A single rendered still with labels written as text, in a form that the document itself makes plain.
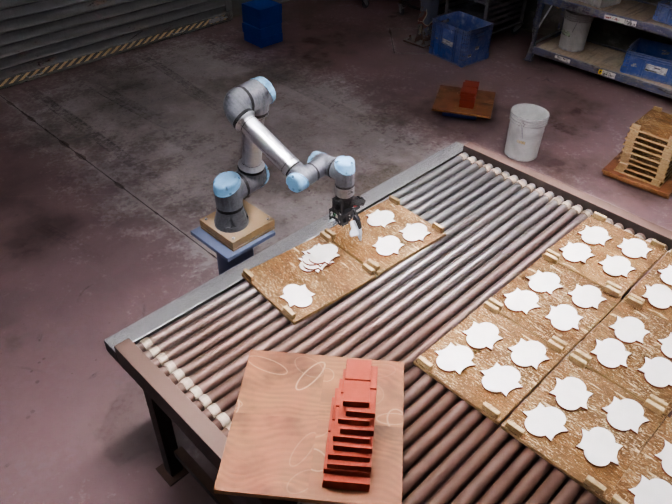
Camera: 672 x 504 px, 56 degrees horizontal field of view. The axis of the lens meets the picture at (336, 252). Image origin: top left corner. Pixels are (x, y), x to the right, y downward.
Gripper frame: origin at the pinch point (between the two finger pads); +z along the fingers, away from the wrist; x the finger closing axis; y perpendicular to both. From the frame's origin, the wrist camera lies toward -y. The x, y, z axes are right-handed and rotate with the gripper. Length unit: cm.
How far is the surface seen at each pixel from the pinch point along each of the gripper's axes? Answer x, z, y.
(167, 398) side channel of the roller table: 12, 6, 97
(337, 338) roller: 30.2, 10.8, 37.6
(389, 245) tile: 10.9, 8.9, -13.8
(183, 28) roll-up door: -465, 98, -232
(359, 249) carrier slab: 3.1, 9.4, -3.7
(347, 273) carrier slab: 10.0, 9.2, 10.9
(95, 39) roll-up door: -465, 82, -129
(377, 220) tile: -4.2, 9.0, -23.5
